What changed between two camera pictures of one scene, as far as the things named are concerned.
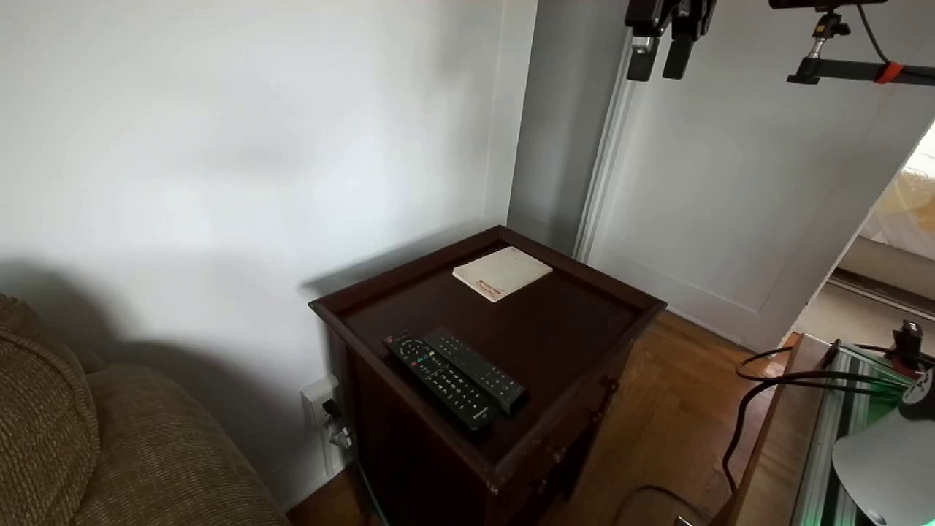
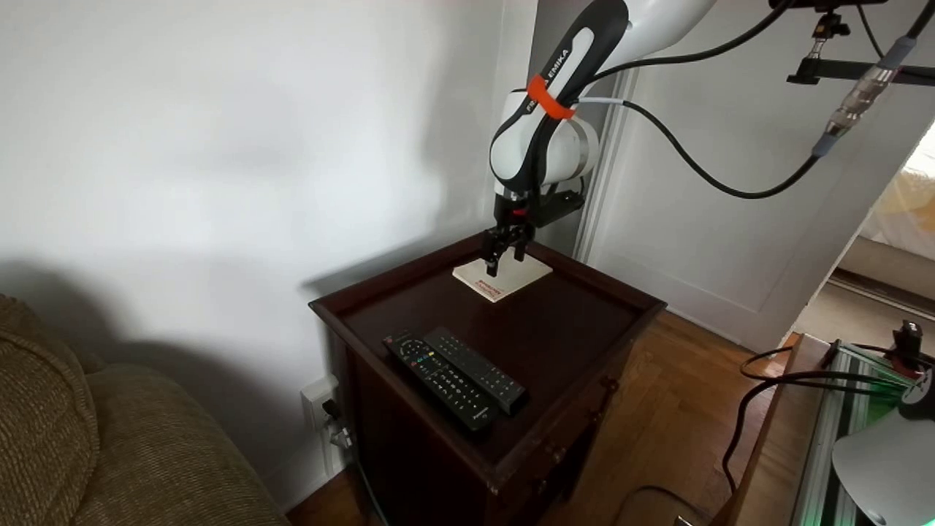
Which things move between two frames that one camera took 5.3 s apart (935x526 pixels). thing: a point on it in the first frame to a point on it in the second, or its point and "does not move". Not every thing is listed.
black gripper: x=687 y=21 to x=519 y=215
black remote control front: x=441 y=382 does not move
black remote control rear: x=504 y=389 does not move
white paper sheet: x=501 y=273 does not move
